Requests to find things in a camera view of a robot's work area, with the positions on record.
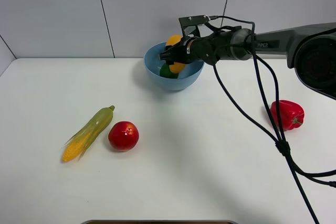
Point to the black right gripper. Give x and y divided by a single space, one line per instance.
209 49

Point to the yellow mango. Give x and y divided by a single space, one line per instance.
176 67

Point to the green lime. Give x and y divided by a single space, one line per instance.
167 73

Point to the red apple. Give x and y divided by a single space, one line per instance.
123 136

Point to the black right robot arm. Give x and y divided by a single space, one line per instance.
309 50

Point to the blue plastic bowl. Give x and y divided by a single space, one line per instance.
185 78

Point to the red bell pepper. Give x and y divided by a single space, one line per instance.
291 115

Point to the corn cob with husk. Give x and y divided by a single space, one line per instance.
78 144

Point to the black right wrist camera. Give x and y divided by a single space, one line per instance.
189 25

